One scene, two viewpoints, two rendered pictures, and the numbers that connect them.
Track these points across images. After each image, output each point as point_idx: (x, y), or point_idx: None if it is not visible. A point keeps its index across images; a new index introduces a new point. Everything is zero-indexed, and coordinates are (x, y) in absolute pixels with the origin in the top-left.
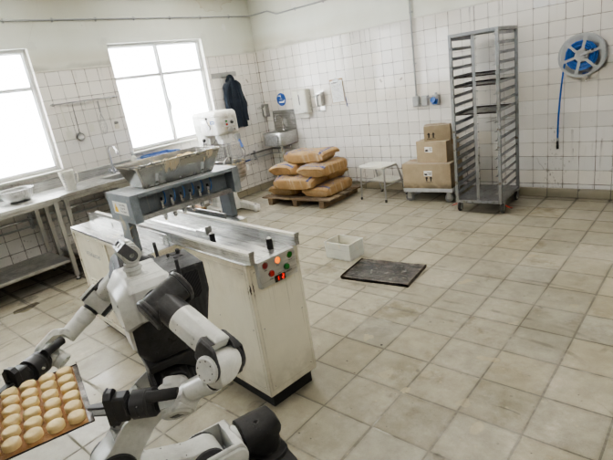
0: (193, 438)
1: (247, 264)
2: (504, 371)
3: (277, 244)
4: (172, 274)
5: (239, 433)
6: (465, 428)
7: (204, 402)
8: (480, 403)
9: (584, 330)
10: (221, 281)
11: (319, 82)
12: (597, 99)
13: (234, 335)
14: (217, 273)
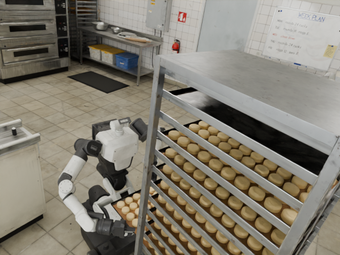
0: (108, 209)
1: (37, 141)
2: (64, 143)
3: (9, 131)
4: (139, 118)
5: (106, 196)
6: (91, 159)
7: None
8: None
9: (52, 121)
10: (5, 171)
11: None
12: None
13: (14, 201)
14: (1, 167)
